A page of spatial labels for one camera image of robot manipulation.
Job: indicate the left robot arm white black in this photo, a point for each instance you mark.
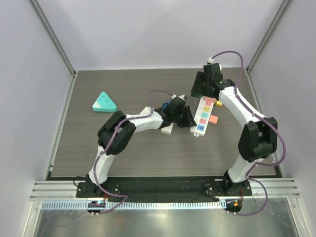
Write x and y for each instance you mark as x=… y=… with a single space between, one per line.
x=115 y=134

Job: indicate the white slotted cable duct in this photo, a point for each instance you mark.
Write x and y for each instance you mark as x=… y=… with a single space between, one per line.
x=99 y=205

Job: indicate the large pink cube plug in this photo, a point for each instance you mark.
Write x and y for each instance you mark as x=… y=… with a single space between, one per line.
x=209 y=100

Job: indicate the teal triangular socket base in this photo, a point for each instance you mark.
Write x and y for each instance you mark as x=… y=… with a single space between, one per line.
x=104 y=103

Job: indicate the yellow cube plug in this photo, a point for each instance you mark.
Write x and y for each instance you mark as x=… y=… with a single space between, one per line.
x=218 y=103

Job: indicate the white power strip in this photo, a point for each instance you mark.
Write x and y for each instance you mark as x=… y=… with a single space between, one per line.
x=201 y=118

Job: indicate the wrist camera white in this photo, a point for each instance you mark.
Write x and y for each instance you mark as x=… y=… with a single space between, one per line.
x=183 y=96
x=210 y=60

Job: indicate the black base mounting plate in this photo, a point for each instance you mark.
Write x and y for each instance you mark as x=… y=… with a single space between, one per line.
x=167 y=187

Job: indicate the blue cube socket plug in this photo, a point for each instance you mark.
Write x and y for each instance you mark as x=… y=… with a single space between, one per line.
x=166 y=106

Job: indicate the small pink cube plug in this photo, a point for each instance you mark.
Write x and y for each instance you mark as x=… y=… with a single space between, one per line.
x=213 y=119

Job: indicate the white charger plug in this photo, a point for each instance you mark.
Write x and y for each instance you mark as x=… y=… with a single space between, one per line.
x=168 y=129

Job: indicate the white cube socket plug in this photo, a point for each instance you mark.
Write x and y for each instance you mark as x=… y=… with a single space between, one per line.
x=146 y=111

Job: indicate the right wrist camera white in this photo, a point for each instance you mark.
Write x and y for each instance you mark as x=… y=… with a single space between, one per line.
x=210 y=60

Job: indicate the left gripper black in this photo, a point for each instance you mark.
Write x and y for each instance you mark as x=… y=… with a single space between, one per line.
x=189 y=121

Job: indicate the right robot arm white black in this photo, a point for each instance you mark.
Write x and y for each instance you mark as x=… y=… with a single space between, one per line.
x=257 y=141

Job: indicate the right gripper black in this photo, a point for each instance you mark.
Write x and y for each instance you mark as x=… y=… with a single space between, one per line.
x=199 y=85

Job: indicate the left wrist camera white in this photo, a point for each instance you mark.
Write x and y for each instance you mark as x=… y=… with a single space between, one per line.
x=183 y=96

